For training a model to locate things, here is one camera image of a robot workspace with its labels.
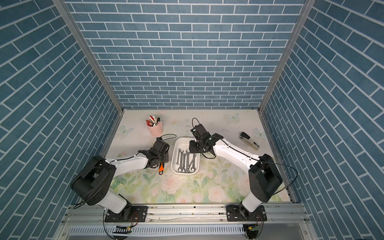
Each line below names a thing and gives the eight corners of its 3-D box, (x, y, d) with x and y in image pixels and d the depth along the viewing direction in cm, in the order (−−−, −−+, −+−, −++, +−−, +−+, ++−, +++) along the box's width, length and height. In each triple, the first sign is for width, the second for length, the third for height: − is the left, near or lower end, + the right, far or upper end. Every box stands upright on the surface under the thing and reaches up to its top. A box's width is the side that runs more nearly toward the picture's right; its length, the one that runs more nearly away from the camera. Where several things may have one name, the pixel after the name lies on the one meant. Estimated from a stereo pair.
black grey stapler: (254, 152, 99) (256, 148, 95) (237, 137, 107) (239, 132, 103) (257, 149, 101) (260, 145, 97) (241, 134, 109) (242, 130, 105)
